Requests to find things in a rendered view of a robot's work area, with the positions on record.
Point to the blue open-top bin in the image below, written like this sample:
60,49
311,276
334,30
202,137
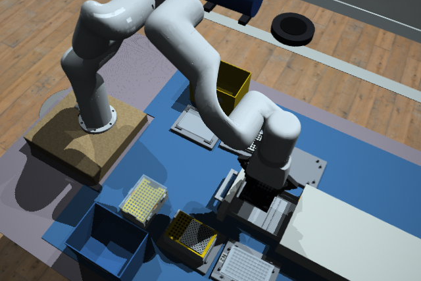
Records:
110,243

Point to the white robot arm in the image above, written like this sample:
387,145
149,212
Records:
170,26

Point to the blue bench mat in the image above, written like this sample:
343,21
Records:
373,180

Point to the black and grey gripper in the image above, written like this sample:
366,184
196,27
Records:
277,178

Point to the yellow open-top bin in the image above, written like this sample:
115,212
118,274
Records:
232,84

